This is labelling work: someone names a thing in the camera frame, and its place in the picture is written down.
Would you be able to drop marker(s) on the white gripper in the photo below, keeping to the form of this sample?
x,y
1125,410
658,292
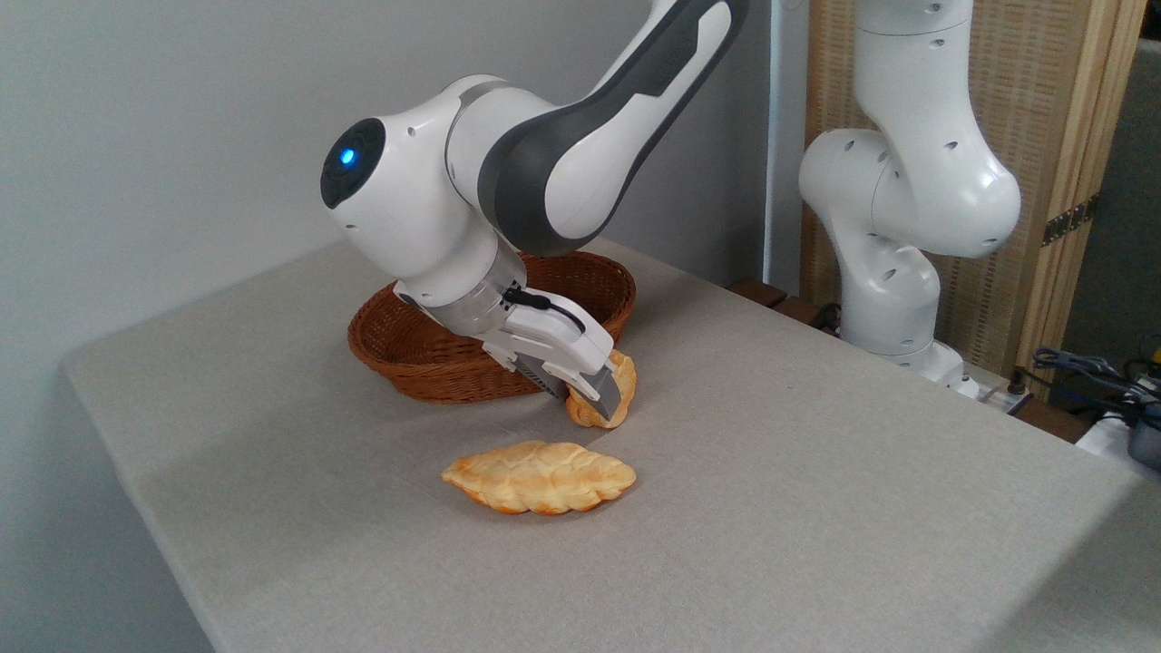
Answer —
x,y
553,340

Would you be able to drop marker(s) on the round bread roll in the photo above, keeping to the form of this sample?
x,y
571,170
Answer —
x,y
585,415

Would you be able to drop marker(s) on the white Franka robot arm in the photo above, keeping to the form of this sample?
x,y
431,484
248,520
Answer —
x,y
562,154

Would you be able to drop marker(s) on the braided bread loaf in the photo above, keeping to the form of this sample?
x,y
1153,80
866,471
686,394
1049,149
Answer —
x,y
540,478

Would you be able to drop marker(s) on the brown wicker basket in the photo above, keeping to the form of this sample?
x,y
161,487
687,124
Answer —
x,y
399,363

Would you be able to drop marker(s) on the brown wooden block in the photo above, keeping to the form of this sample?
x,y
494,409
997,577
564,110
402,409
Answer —
x,y
757,292

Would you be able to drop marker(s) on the white vertical pole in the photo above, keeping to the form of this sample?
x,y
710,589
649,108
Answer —
x,y
785,136

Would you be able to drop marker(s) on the metal screen hinge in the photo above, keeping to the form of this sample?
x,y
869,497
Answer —
x,y
1070,220

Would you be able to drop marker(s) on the grey box device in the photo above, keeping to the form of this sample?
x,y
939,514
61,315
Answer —
x,y
1146,444

